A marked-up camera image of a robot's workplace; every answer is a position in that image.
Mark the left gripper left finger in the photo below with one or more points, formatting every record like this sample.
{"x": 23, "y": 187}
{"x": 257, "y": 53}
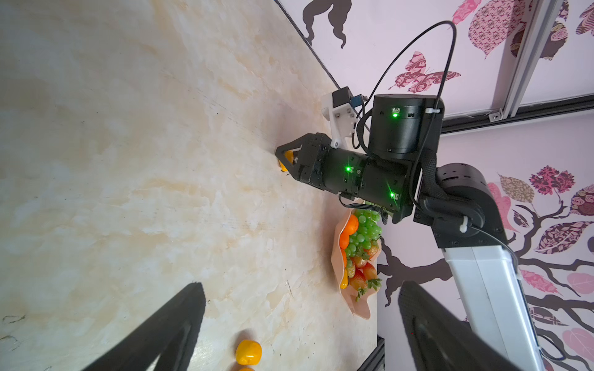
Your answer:
{"x": 167, "y": 339}

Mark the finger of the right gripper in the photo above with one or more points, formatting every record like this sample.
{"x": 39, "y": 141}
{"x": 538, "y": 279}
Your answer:
{"x": 294, "y": 145}
{"x": 295, "y": 169}

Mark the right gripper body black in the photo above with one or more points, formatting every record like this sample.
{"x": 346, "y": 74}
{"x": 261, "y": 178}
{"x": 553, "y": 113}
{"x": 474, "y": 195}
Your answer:
{"x": 311, "y": 158}

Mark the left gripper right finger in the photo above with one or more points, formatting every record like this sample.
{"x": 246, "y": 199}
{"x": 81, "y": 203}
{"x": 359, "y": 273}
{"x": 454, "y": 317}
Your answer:
{"x": 440, "y": 341}

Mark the orange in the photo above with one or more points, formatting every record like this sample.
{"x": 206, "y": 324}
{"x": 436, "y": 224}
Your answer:
{"x": 344, "y": 241}
{"x": 352, "y": 225}
{"x": 344, "y": 258}

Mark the pink petal-shaped fruit bowl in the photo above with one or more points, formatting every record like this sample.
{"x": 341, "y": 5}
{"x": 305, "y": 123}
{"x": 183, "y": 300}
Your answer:
{"x": 358, "y": 302}

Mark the green grape bunch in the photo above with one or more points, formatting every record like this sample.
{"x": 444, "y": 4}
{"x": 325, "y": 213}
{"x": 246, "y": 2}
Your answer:
{"x": 368, "y": 233}

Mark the strawberry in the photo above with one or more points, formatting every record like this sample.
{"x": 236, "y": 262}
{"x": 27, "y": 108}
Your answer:
{"x": 372, "y": 251}
{"x": 359, "y": 282}
{"x": 359, "y": 262}
{"x": 369, "y": 272}

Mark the strawberry lone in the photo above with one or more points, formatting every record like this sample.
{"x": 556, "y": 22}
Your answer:
{"x": 350, "y": 268}

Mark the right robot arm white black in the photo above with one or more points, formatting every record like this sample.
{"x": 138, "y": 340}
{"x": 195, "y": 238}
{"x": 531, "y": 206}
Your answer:
{"x": 396, "y": 175}

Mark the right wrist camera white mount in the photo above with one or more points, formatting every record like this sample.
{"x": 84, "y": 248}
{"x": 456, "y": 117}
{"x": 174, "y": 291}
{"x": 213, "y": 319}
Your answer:
{"x": 342, "y": 110}

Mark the black base frame rail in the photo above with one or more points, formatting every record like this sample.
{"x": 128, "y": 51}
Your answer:
{"x": 376, "y": 360}

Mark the aluminium rail back wall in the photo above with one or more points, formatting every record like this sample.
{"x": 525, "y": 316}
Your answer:
{"x": 535, "y": 36}

